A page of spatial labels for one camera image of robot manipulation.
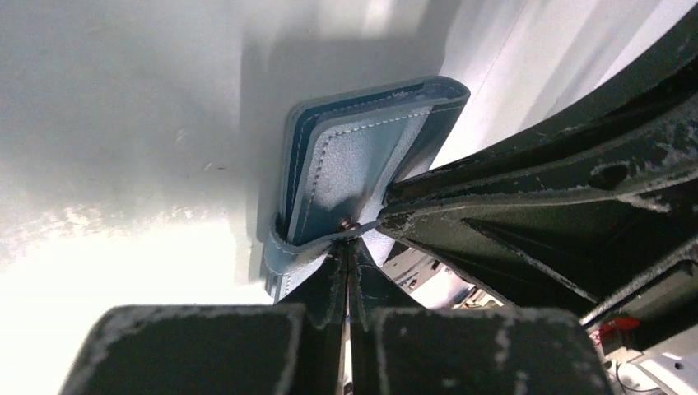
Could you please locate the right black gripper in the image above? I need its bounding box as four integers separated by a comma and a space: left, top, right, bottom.
380, 93, 697, 355

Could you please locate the blue card holder wallet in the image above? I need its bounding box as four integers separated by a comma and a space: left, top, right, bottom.
263, 76, 471, 300

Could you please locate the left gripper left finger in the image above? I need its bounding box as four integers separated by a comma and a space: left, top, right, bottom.
61, 242, 348, 394

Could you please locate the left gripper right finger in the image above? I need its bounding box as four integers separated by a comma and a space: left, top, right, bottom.
348, 239, 612, 394

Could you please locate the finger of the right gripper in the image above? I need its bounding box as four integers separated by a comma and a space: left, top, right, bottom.
386, 11, 697, 205

